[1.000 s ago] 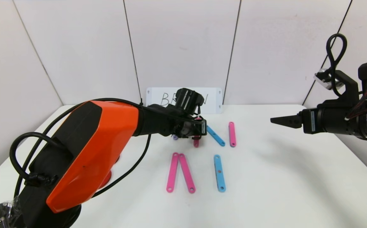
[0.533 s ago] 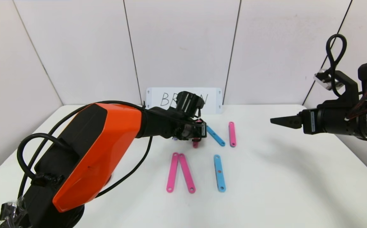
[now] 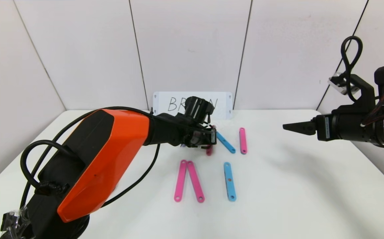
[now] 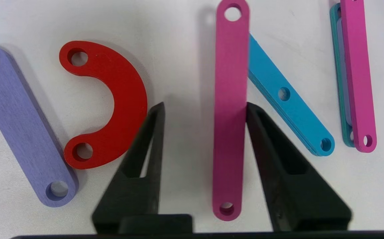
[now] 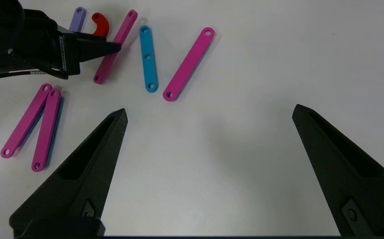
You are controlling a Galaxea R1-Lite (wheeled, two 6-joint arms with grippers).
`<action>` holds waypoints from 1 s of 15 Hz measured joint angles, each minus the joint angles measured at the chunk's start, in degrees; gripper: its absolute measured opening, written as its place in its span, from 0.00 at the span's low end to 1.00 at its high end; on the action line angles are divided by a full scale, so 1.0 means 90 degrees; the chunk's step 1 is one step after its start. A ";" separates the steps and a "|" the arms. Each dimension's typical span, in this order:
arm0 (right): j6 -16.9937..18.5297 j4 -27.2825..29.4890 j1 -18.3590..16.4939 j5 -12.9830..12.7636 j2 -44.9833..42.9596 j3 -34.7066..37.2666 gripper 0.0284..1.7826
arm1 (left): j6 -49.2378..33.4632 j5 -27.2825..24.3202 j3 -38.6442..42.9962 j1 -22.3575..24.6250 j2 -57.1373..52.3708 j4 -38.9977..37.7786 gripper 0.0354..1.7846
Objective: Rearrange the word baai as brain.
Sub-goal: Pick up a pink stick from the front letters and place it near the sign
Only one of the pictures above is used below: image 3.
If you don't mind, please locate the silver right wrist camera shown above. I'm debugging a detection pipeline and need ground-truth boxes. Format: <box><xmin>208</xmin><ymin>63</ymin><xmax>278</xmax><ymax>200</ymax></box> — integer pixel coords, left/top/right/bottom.
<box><xmin>328</xmin><ymin>72</ymin><xmax>355</xmax><ymax>95</ymax></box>

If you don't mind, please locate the black right camera bracket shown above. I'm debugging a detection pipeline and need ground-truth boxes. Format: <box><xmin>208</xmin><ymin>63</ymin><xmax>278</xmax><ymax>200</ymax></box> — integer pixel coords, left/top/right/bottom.
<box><xmin>346</xmin><ymin>74</ymin><xmax>377</xmax><ymax>114</ymax></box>

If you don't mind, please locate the pink strip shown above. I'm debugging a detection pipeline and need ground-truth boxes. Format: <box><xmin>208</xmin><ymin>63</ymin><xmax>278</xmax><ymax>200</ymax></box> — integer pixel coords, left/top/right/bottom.
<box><xmin>174</xmin><ymin>160</ymin><xmax>188</xmax><ymax>202</ymax></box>
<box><xmin>239</xmin><ymin>127</ymin><xmax>247</xmax><ymax>155</ymax></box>
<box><xmin>206</xmin><ymin>125</ymin><xmax>216</xmax><ymax>157</ymax></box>
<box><xmin>187</xmin><ymin>161</ymin><xmax>205</xmax><ymax>203</ymax></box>

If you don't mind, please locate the white BRAIN sign card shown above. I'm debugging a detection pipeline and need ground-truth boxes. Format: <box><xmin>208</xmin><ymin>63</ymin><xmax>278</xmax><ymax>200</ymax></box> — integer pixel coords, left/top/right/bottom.
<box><xmin>153</xmin><ymin>92</ymin><xmax>233</xmax><ymax>120</ymax></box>

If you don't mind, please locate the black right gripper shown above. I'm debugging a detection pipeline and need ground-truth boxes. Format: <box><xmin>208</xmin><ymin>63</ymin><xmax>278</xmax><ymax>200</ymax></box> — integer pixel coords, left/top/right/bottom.
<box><xmin>283</xmin><ymin>112</ymin><xmax>373</xmax><ymax>143</ymax></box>

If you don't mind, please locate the black right camera cable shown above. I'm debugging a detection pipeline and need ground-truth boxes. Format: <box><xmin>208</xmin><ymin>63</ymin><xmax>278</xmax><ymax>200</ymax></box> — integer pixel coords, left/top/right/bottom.
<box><xmin>341</xmin><ymin>36</ymin><xmax>363</xmax><ymax>102</ymax></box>

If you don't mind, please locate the blue strip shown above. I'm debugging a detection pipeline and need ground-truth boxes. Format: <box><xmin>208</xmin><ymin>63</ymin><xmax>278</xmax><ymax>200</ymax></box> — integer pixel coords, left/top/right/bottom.
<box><xmin>216</xmin><ymin>131</ymin><xmax>236</xmax><ymax>154</ymax></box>
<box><xmin>224</xmin><ymin>162</ymin><xmax>237</xmax><ymax>202</ymax></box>

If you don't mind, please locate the clear plastic wrap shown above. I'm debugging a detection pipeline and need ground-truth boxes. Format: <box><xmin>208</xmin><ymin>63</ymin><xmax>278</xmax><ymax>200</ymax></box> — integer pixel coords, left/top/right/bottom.
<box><xmin>0</xmin><ymin>204</ymin><xmax>34</xmax><ymax>239</ymax></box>

